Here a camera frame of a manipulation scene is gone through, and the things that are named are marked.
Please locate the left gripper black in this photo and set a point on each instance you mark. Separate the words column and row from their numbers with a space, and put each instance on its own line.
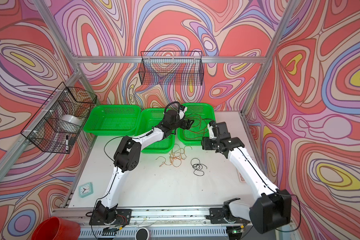
column 188, row 124

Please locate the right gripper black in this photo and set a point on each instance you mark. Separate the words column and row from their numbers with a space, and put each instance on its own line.
column 205, row 143

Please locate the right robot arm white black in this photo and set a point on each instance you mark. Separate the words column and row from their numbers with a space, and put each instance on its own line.
column 272, row 206

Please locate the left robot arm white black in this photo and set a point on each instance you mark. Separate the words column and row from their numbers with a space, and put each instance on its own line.
column 127, row 157

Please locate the right green plastic basket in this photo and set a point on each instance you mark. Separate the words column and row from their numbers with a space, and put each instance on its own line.
column 202, row 114

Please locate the green plastic basket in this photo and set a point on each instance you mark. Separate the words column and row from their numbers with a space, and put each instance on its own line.
column 113, row 120
column 202, row 114
column 150, row 118

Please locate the middle green plastic basket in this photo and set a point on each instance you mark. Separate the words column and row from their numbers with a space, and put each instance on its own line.
column 150, row 118

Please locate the white pink calculator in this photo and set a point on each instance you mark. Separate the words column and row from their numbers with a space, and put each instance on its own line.
column 241, row 179

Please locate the left green plastic basket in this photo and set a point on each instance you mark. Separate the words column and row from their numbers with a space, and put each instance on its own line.
column 113, row 120

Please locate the white tape roll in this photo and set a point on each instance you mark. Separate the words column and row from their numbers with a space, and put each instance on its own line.
column 71, row 119

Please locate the black round speaker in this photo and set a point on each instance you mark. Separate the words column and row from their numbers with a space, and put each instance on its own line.
column 142, row 234

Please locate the teal small clock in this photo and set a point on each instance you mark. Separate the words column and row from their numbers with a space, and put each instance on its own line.
column 86, row 190

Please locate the red bucket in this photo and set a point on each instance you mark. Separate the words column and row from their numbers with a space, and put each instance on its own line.
column 56, row 228

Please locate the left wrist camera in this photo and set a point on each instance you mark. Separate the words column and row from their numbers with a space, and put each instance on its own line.
column 181, row 112

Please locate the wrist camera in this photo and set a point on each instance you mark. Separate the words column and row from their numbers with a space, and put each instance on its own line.
column 181, row 112
column 211, row 128

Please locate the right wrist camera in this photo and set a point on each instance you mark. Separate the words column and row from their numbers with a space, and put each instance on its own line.
column 211, row 128

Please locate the black wire basket back wall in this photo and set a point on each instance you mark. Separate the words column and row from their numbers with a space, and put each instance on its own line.
column 165, row 68

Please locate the black wire basket wall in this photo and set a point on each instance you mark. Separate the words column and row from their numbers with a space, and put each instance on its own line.
column 165, row 68
column 48, row 133

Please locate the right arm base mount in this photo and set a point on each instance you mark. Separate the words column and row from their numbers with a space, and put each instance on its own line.
column 222, row 216

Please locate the aluminium rail front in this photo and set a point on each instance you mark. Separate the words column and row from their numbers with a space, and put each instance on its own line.
column 179, row 215

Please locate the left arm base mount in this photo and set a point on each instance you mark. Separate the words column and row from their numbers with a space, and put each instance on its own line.
column 118, row 217

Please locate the black wire basket left wall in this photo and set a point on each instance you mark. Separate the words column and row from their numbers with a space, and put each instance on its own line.
column 48, row 133

